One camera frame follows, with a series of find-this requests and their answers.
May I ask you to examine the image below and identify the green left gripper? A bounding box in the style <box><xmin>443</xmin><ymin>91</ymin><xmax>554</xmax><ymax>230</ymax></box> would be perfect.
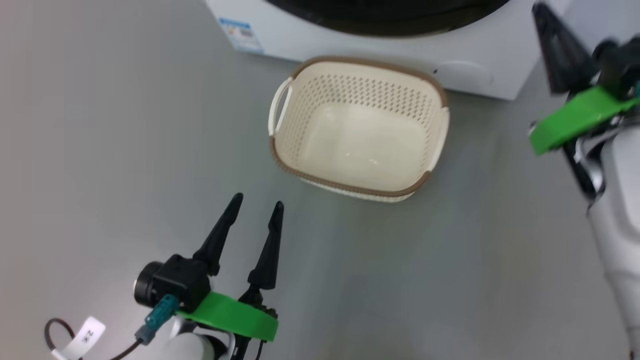
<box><xmin>177</xmin><ymin>193</ymin><xmax>285</xmax><ymax>342</ymax></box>

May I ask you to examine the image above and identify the round white drain filter cover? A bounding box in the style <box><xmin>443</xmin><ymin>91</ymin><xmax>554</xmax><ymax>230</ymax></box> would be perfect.
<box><xmin>434</xmin><ymin>61</ymin><xmax>495</xmax><ymax>91</ymax></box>

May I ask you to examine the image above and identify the left black cable teal connector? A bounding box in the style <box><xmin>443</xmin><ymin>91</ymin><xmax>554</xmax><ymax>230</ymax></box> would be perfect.
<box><xmin>44</xmin><ymin>294</ymin><xmax>180</xmax><ymax>360</ymax></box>

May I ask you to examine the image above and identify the cream perforated plastic laundry basket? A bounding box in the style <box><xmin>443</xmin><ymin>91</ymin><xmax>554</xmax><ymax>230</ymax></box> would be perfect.
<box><xmin>268</xmin><ymin>56</ymin><xmax>450</xmax><ymax>203</ymax></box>

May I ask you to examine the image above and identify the white front-load washing machine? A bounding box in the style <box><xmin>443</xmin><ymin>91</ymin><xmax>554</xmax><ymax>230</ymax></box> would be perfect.
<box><xmin>205</xmin><ymin>0</ymin><xmax>571</xmax><ymax>101</ymax></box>

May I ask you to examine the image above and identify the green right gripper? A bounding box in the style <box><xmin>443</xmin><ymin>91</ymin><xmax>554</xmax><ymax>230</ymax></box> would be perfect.
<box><xmin>529</xmin><ymin>2</ymin><xmax>640</xmax><ymax>156</ymax></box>

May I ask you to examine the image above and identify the white cable tag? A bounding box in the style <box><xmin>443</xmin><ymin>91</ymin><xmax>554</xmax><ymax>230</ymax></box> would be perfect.
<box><xmin>52</xmin><ymin>316</ymin><xmax>107</xmax><ymax>360</ymax></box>

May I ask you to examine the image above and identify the black round glass washer door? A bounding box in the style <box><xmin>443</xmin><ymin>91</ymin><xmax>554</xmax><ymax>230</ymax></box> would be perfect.
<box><xmin>265</xmin><ymin>0</ymin><xmax>511</xmax><ymax>37</ymax></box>

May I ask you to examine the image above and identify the blue energy label sticker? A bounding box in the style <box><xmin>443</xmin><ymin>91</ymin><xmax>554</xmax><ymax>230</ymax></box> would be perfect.
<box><xmin>218</xmin><ymin>18</ymin><xmax>264</xmax><ymax>54</ymax></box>

